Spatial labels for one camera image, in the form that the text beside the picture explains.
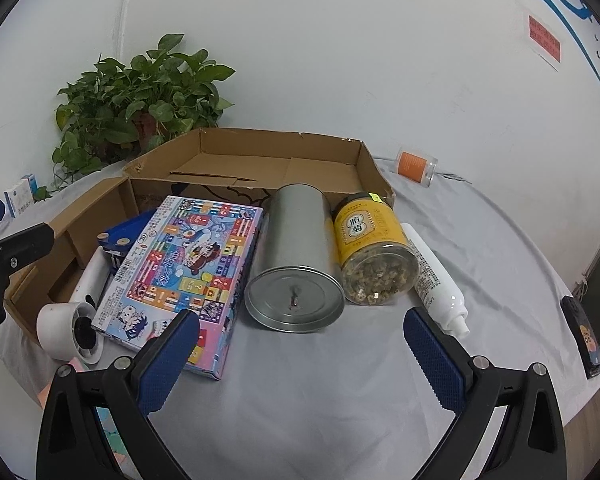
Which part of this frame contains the white tube bottle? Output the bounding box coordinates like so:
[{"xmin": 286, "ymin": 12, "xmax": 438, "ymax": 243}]
[{"xmin": 401, "ymin": 222, "xmax": 470, "ymax": 339}]

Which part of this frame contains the colourful board game box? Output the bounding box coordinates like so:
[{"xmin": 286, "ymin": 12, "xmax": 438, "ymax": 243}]
[{"xmin": 92, "ymin": 195, "xmax": 263, "ymax": 380}]

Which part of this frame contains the yellow-label chrysanthemum jar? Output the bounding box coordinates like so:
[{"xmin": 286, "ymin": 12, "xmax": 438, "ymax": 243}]
[{"xmin": 334, "ymin": 193, "xmax": 419, "ymax": 306}]

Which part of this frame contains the silver metal canister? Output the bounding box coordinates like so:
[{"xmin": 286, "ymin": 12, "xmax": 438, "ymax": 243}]
[{"xmin": 244, "ymin": 183, "xmax": 346, "ymax": 334}]

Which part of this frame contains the small blue white box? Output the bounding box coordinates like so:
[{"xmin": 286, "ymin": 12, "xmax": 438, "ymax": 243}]
[{"xmin": 3, "ymin": 174, "xmax": 38, "ymax": 218}]

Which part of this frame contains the black phone with sticker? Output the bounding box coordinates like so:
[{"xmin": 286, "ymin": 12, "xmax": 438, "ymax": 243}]
[{"xmin": 560, "ymin": 296, "xmax": 600, "ymax": 379}]

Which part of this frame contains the green potted plant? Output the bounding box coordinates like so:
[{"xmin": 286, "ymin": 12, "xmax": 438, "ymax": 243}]
[{"xmin": 33, "ymin": 34, "xmax": 235, "ymax": 202}]

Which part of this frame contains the cardboard box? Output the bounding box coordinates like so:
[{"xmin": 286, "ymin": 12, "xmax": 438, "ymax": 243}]
[{"xmin": 4, "ymin": 128, "xmax": 394, "ymax": 338}]

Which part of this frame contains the orange clear plastic cup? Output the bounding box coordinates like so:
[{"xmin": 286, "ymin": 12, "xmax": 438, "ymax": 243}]
[{"xmin": 396, "ymin": 148, "xmax": 438, "ymax": 188}]

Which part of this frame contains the red wall sign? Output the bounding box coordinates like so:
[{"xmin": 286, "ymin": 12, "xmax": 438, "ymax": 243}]
[{"xmin": 524, "ymin": 11, "xmax": 562, "ymax": 70}]

